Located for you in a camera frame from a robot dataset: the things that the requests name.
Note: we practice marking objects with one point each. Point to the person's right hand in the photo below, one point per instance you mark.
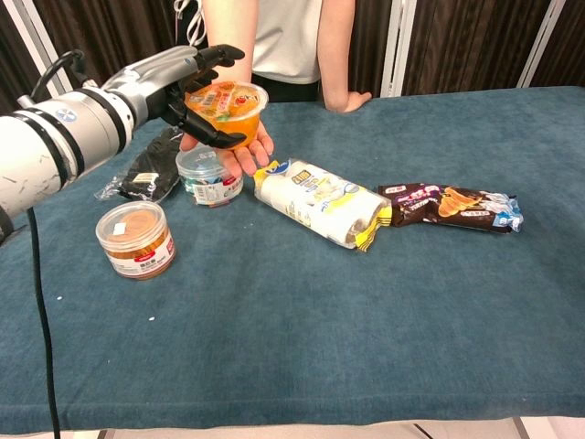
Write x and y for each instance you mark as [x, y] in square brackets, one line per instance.
[249, 157]

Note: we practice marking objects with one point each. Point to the person's left hand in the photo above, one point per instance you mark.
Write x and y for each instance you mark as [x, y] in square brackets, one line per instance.
[349, 101]

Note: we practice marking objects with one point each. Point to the silver black robot left hand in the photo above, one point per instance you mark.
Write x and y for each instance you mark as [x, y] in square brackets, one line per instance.
[151, 78]

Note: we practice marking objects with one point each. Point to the orange jelly cup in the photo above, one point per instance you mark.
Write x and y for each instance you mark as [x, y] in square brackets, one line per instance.
[237, 121]

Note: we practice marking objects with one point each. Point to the person's left forearm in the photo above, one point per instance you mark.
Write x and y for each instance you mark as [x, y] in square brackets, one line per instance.
[336, 46]

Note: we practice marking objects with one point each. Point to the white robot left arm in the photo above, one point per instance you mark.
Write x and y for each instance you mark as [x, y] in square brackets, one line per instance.
[55, 137]

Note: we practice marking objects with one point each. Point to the person's right forearm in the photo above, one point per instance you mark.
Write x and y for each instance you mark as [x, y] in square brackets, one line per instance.
[230, 32]

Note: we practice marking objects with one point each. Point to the clear jar teal candies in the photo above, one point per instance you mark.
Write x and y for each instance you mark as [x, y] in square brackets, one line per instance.
[205, 183]

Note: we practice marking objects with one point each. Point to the black trousers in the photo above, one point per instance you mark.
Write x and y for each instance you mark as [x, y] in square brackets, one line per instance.
[288, 89]

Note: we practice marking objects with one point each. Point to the white yellow snack package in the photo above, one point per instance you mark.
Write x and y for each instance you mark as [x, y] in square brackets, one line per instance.
[320, 201]

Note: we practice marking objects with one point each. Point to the white shirt torso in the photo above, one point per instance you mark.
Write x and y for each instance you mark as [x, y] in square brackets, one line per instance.
[285, 36]

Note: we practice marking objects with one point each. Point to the black snack packet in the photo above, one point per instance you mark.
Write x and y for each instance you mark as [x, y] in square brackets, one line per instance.
[151, 176]

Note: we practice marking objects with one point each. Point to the clear jar brown cookies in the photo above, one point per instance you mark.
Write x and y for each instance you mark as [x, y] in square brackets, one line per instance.
[137, 242]

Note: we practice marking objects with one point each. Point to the brown snack package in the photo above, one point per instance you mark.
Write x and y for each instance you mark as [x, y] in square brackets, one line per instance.
[452, 206]

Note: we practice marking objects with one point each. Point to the teal tablecloth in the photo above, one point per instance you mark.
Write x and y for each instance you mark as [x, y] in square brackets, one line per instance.
[292, 320]

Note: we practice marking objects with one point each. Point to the white metal frame post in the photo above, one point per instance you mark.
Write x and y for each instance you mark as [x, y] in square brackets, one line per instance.
[397, 46]
[541, 41]
[36, 41]

